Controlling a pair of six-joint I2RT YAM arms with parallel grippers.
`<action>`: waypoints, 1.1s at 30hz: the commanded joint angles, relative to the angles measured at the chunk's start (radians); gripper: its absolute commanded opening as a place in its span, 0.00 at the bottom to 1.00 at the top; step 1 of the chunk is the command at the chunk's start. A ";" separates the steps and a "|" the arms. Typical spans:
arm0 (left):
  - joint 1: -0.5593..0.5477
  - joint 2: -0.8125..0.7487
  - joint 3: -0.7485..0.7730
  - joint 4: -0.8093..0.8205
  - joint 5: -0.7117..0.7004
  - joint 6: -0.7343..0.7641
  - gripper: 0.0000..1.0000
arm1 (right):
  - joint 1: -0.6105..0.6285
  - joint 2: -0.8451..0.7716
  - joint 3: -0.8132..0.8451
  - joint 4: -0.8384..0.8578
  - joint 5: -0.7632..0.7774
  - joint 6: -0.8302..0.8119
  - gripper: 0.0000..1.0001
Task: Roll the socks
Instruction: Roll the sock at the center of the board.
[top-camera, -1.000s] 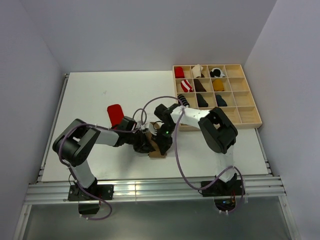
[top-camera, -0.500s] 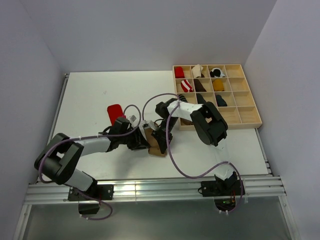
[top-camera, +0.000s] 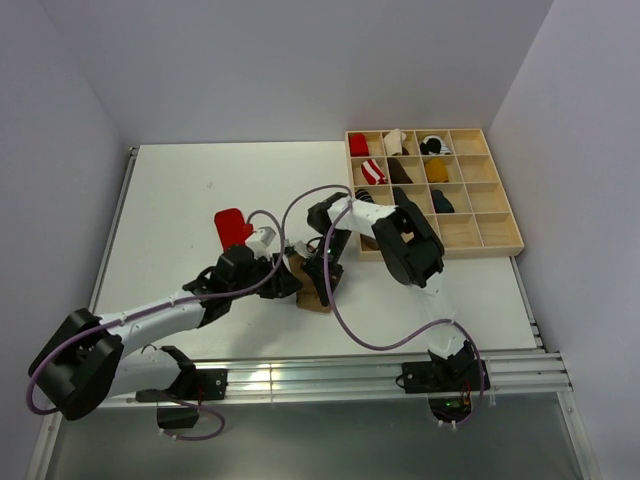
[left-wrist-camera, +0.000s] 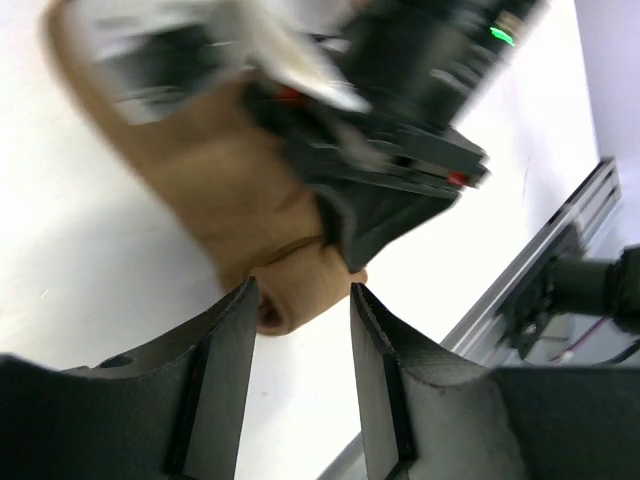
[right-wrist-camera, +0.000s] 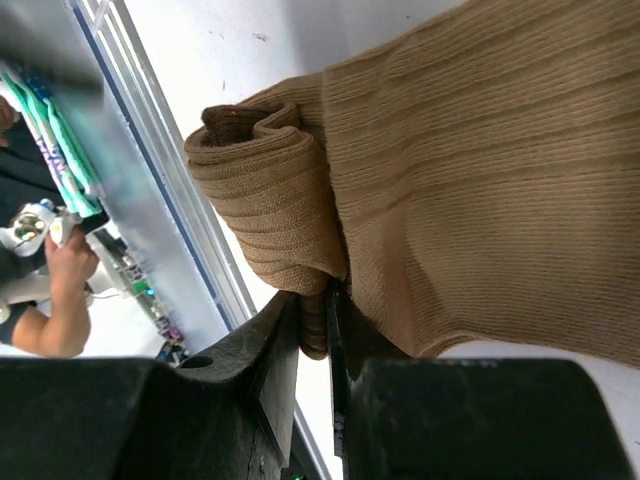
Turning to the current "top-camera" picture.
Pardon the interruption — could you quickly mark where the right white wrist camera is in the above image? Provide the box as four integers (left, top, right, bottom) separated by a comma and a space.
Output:
294, 241, 313, 258

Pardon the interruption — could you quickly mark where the rolled cream sock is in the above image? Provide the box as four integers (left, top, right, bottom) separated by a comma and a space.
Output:
383, 129, 406, 156

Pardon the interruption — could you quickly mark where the wooden compartment tray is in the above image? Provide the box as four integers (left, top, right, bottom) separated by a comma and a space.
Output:
345, 128, 525, 258

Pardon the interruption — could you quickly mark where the aluminium frame rail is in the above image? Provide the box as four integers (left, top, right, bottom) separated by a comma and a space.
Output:
47, 319, 573, 411

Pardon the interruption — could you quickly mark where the red patterned sock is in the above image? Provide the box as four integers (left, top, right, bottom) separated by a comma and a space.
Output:
213, 208, 254, 252

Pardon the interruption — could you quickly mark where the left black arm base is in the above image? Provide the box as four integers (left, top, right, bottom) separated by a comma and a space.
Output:
135, 369, 228, 441

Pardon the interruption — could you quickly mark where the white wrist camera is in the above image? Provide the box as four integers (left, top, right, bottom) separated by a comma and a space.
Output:
245, 226, 276, 258
294, 241, 313, 258

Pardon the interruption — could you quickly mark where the rolled mustard yellow sock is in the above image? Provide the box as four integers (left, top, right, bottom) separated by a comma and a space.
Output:
425, 158, 449, 183

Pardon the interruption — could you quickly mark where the rolled dark brown sock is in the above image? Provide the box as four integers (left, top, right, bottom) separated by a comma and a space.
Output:
387, 157, 413, 184

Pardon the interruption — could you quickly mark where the rolled taupe sock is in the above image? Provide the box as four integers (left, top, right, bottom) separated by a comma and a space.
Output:
361, 235, 379, 251

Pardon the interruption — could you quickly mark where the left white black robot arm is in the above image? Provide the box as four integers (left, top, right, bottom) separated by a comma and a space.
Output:
26, 246, 303, 420

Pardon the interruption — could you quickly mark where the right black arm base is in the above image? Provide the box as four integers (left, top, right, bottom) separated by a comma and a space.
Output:
395, 359, 491, 423

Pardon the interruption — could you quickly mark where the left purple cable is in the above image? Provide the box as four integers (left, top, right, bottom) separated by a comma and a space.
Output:
25, 209, 287, 442

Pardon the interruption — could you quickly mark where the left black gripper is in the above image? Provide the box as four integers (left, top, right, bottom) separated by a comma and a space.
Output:
229, 252, 302, 300

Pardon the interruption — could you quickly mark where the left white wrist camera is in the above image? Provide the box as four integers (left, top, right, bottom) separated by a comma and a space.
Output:
245, 226, 276, 258

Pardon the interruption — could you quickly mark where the rolled red white striped sock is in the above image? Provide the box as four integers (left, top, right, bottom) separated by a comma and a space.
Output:
361, 158, 388, 185

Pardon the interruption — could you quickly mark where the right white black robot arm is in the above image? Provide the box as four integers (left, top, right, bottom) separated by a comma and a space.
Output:
301, 189, 488, 391

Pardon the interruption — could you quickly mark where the rolled black white ribbed sock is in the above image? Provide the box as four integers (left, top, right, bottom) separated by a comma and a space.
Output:
355, 189, 374, 203

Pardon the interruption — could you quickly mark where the rolled dark teal sock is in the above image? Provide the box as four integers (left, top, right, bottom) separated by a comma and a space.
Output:
431, 189, 455, 214

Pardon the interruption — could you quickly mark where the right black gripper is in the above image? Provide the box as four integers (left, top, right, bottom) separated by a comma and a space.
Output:
300, 229, 352, 306

